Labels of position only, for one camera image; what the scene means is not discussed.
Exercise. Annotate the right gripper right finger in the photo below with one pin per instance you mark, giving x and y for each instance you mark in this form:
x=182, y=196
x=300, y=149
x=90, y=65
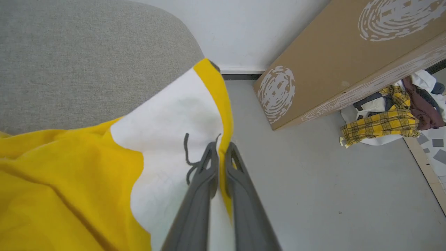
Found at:
x=247, y=216

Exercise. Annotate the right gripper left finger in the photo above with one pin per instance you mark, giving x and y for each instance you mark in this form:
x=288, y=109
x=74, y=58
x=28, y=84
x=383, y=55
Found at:
x=195, y=216

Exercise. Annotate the yellow printed t-shirt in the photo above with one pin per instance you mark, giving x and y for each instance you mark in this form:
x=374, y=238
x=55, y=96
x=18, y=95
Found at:
x=69, y=181

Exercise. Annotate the yellow plaid garment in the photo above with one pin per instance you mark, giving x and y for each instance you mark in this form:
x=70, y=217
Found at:
x=383, y=125

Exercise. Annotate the dark grey garment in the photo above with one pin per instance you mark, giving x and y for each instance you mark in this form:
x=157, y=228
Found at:
x=369, y=99

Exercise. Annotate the maroon garment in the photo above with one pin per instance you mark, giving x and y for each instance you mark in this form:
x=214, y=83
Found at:
x=423, y=115

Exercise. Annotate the brown cardboard box white print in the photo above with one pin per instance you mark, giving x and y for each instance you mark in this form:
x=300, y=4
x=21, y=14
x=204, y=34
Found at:
x=331, y=52

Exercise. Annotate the grey fabric sofa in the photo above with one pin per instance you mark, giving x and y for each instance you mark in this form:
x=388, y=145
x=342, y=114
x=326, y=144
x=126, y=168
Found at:
x=69, y=52

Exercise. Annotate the pile of mixed clothes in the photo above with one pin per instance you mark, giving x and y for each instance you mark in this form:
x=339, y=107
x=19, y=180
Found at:
x=423, y=80

